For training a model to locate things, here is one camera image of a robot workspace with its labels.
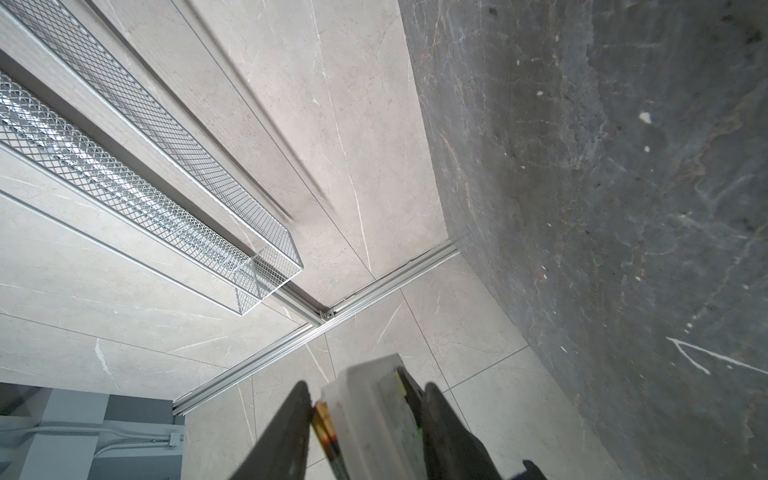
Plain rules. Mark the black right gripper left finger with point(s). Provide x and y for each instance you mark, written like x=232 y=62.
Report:
x=282 y=450

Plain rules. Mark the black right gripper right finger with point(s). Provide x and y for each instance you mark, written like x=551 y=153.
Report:
x=451 y=451

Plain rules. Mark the white wire mesh basket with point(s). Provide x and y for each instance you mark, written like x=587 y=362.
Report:
x=107 y=174

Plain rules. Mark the red black AAA battery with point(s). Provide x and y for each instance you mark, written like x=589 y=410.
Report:
x=325 y=432

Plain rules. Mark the aluminium frame profile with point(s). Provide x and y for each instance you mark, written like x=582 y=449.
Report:
x=319 y=323

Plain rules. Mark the white remote control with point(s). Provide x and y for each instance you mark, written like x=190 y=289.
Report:
x=374 y=424

